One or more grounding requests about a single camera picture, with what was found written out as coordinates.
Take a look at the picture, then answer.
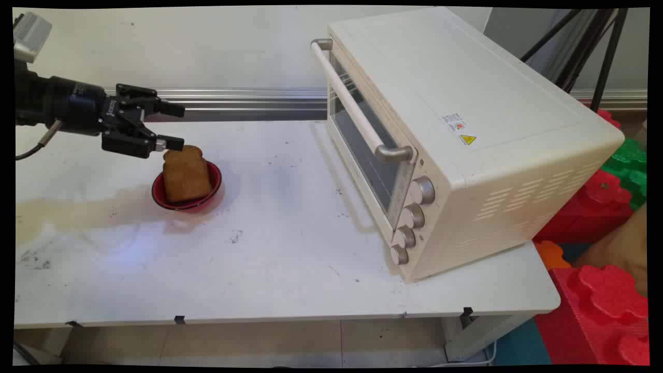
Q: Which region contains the large red foam block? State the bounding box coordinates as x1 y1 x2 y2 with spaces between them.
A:
534 264 651 366

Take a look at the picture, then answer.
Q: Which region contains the orange foam piece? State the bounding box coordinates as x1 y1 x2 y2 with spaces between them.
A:
534 240 572 271

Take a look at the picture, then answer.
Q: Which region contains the white table leg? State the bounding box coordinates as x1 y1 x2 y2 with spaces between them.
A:
442 311 535 363

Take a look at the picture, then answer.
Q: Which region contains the aluminium wall rail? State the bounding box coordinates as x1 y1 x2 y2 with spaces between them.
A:
104 88 648 124

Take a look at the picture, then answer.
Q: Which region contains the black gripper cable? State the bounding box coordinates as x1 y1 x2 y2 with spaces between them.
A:
15 120 64 161

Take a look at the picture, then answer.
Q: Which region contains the white floor cable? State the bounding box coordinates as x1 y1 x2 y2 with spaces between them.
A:
412 339 498 369

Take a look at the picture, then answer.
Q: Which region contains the cream toaster oven body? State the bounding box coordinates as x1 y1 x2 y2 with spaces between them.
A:
326 6 626 284

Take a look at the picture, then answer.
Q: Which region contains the white label sticker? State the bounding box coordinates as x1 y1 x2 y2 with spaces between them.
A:
442 112 467 133

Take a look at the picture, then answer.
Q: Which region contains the black tripod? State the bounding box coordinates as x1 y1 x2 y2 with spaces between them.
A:
520 8 630 114

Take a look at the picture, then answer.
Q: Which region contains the red bowl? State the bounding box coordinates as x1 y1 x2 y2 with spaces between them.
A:
151 160 223 212

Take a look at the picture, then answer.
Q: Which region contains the green foam block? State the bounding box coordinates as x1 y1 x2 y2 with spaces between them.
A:
601 137 648 211

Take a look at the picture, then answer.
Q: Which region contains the oven glass door with handle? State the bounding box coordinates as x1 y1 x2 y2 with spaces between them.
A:
310 37 421 234

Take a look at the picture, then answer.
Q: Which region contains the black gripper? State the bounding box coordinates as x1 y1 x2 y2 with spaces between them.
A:
44 76 186 160

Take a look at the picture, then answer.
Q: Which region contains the brown toast slice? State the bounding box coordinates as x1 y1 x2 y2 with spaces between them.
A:
163 145 213 204

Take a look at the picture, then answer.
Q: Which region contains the blue floor mat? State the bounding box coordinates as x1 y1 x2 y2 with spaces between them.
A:
489 242 592 366

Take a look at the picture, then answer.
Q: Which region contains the small red foam piece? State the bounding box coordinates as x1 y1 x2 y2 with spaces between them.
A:
580 101 622 130

